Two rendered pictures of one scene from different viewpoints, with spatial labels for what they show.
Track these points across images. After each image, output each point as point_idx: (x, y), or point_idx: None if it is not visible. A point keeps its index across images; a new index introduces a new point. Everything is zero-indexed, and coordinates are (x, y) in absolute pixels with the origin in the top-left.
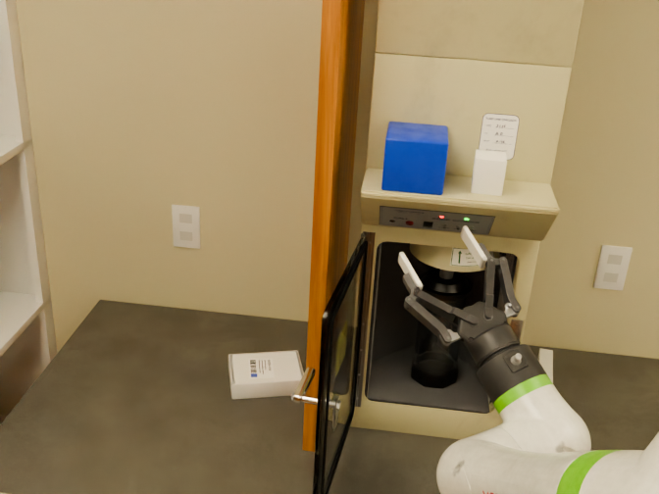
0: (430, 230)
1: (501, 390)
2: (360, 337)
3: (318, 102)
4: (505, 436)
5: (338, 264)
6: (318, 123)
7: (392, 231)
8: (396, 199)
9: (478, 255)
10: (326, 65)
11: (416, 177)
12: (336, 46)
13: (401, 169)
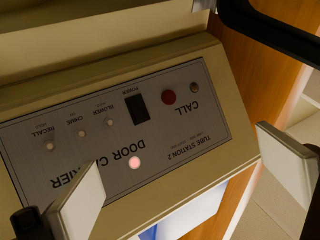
0: (100, 48)
1: None
2: None
3: (256, 183)
4: None
5: None
6: (263, 170)
7: (165, 23)
8: (221, 177)
9: (81, 231)
10: (243, 206)
11: (190, 208)
12: (232, 220)
13: (206, 203)
